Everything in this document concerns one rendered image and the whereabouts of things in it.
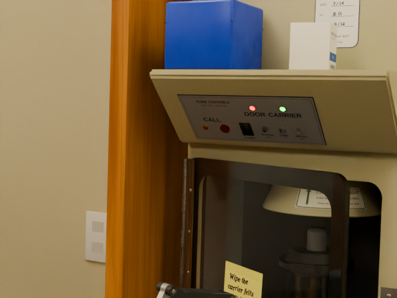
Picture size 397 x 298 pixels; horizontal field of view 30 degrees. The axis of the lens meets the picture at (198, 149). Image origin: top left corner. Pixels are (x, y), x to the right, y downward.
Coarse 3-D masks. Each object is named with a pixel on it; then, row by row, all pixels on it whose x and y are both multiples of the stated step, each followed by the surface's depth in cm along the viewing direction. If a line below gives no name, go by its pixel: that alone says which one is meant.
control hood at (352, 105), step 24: (168, 72) 98; (192, 72) 96; (216, 72) 94; (240, 72) 93; (264, 72) 91; (288, 72) 90; (312, 72) 88; (336, 72) 87; (360, 72) 86; (384, 72) 84; (168, 96) 101; (312, 96) 91; (336, 96) 89; (360, 96) 88; (384, 96) 86; (336, 120) 92; (360, 120) 91; (384, 120) 89; (240, 144) 103; (264, 144) 101; (288, 144) 99; (336, 144) 96; (360, 144) 94; (384, 144) 92
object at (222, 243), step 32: (224, 160) 102; (224, 192) 101; (256, 192) 96; (288, 192) 91; (320, 192) 87; (224, 224) 101; (256, 224) 96; (288, 224) 91; (320, 224) 87; (192, 256) 108; (224, 256) 102; (256, 256) 96; (288, 256) 92; (320, 256) 87; (192, 288) 108; (288, 288) 92; (320, 288) 87
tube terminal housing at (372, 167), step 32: (256, 0) 104; (288, 0) 102; (384, 0) 95; (288, 32) 102; (384, 32) 96; (288, 64) 102; (352, 64) 98; (384, 64) 96; (256, 160) 105; (288, 160) 102; (320, 160) 100; (352, 160) 98; (384, 160) 96; (384, 192) 96; (384, 224) 96; (384, 256) 97
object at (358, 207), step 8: (352, 184) 104; (360, 184) 105; (368, 184) 106; (352, 192) 103; (360, 192) 104; (368, 192) 105; (376, 192) 108; (352, 200) 103; (360, 200) 103; (368, 200) 104; (376, 200) 106; (352, 208) 102; (360, 208) 103; (368, 208) 104; (376, 208) 105; (352, 216) 102; (360, 216) 103; (368, 216) 103
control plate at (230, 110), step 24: (192, 96) 99; (216, 96) 97; (240, 96) 95; (264, 96) 94; (288, 96) 92; (192, 120) 102; (216, 120) 101; (240, 120) 99; (264, 120) 97; (288, 120) 95; (312, 120) 94; (312, 144) 97
